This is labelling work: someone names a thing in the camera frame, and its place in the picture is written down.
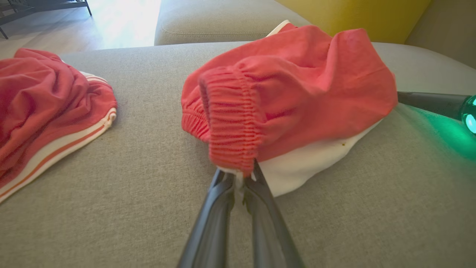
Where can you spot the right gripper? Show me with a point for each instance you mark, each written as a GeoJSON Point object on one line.
{"type": "Point", "coordinates": [470, 115]}

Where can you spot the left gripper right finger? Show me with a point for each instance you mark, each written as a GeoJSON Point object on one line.
{"type": "Point", "coordinates": [271, 230]}

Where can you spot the grey sofa backrest frame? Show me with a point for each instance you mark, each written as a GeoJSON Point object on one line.
{"type": "Point", "coordinates": [450, 29]}

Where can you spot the beige sofa seat cushion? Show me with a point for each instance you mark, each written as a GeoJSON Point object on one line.
{"type": "Point", "coordinates": [223, 22]}

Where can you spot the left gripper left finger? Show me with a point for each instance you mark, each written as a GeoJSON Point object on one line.
{"type": "Point", "coordinates": [208, 230]}

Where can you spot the red striped shorts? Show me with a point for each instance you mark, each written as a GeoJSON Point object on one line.
{"type": "Point", "coordinates": [41, 108]}

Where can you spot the red shorts white trim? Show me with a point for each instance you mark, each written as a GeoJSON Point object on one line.
{"type": "Point", "coordinates": [297, 82]}

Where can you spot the yellow sofa back cushion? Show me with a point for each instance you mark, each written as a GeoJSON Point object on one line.
{"type": "Point", "coordinates": [353, 18]}

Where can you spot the black frame side table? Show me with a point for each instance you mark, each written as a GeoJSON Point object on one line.
{"type": "Point", "coordinates": [44, 9]}

